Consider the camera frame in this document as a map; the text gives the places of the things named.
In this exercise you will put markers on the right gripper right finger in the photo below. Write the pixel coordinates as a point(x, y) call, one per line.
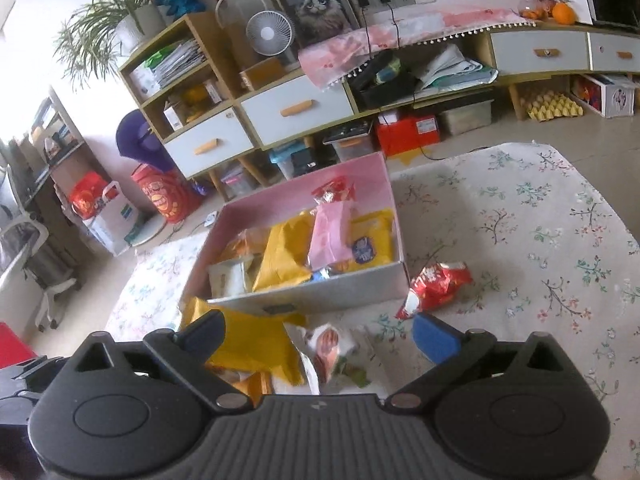
point(453, 354)

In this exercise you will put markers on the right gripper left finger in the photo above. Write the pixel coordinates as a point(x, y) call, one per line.
point(182, 355)

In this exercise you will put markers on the large yellow snack bag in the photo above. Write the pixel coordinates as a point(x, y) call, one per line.
point(252, 343)

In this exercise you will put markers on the red snack pack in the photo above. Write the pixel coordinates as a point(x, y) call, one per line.
point(338, 189)
point(434, 286)

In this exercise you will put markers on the cream white snack pack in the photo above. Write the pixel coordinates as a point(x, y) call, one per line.
point(230, 278)

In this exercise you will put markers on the orange white cookie pack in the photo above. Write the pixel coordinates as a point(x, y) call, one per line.
point(249, 242)

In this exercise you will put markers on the pecan kernel snack bag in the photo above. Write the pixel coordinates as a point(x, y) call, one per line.
point(332, 357)

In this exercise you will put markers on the yellow cake snack pack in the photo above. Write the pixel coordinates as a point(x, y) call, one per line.
point(371, 240)

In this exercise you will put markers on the white blue snack pack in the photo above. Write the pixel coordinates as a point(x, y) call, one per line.
point(331, 271)

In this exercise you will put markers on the pink snack pack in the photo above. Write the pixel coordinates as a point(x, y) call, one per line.
point(330, 237)

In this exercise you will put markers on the white office chair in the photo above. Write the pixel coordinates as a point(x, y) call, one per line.
point(25, 254)

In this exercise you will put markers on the white paper shopping bag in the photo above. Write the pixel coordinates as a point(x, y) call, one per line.
point(106, 212)

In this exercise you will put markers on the red cylindrical gift box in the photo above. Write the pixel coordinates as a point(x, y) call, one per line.
point(165, 192)

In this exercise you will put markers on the pink cardboard box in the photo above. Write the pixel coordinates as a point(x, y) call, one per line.
point(286, 200)

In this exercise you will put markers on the purple plush toy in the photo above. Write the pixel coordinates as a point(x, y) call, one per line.
point(136, 140)

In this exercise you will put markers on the red storage box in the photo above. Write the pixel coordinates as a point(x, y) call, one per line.
point(407, 134)

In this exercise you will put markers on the yellow egg tray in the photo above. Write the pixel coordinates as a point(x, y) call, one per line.
point(547, 105)

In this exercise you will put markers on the wooden white drawer cabinet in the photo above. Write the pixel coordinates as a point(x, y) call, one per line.
point(246, 120)

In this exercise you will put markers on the pink cloth cover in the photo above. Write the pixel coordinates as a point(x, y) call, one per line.
point(331, 61)

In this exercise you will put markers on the white desk fan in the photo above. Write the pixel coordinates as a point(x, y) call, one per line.
point(272, 35)

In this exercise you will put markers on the potted green plant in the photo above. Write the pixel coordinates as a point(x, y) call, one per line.
point(86, 42)

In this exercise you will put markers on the framed cat picture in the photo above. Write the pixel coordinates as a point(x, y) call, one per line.
point(315, 21)

